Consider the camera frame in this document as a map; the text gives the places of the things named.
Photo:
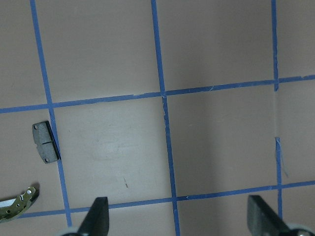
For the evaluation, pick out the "olive curved brake shoe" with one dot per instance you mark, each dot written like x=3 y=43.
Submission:
x=13 y=207

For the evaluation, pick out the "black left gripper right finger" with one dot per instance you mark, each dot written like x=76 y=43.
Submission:
x=262 y=220

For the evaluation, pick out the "grey brake pad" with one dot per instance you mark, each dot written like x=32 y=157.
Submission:
x=45 y=142

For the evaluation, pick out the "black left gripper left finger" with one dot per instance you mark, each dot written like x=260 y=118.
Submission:
x=96 y=222

